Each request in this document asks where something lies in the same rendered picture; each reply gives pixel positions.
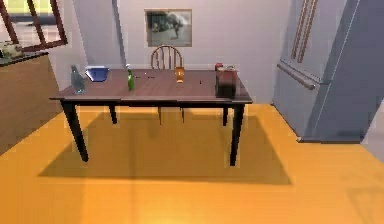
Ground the dark wooden dining table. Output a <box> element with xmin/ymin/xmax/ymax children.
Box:
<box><xmin>49</xmin><ymin>68</ymin><xmax>254</xmax><ymax>168</ymax></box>

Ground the orange cup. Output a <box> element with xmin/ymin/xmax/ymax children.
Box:
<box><xmin>174</xmin><ymin>66</ymin><xmax>186</xmax><ymax>84</ymax></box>

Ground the copper fridge door handle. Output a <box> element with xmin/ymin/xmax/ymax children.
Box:
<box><xmin>290</xmin><ymin>0</ymin><xmax>311</xmax><ymax>60</ymax></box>
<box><xmin>297</xmin><ymin>0</ymin><xmax>319</xmax><ymax>64</ymax></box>

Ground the framed grey wall picture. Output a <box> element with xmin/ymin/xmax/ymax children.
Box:
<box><xmin>144</xmin><ymin>8</ymin><xmax>193</xmax><ymax>48</ymax></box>

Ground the green spray bottle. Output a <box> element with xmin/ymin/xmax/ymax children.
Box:
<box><xmin>125</xmin><ymin>63</ymin><xmax>136</xmax><ymax>92</ymax></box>

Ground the brown wooden counter cabinet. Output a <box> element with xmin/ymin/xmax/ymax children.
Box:
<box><xmin>0</xmin><ymin>50</ymin><xmax>63</xmax><ymax>156</ymax></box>

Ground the grey glass statue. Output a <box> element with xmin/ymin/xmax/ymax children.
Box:
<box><xmin>69</xmin><ymin>64</ymin><xmax>88</xmax><ymax>95</ymax></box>

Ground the grey fridge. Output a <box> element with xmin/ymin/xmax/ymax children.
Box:
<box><xmin>272</xmin><ymin>0</ymin><xmax>384</xmax><ymax>145</ymax></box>

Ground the red-framed window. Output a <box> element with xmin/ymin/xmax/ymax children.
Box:
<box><xmin>0</xmin><ymin>0</ymin><xmax>69</xmax><ymax>53</ymax></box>

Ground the grey fridge drawer handle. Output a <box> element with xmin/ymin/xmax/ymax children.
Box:
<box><xmin>276</xmin><ymin>62</ymin><xmax>317</xmax><ymax>91</ymax></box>

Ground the blue bowl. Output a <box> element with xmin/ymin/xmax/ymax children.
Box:
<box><xmin>84</xmin><ymin>65</ymin><xmax>111</xmax><ymax>83</ymax></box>

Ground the wooden spindle-back chair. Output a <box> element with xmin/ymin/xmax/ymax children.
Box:
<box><xmin>150</xmin><ymin>44</ymin><xmax>186</xmax><ymax>126</ymax></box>

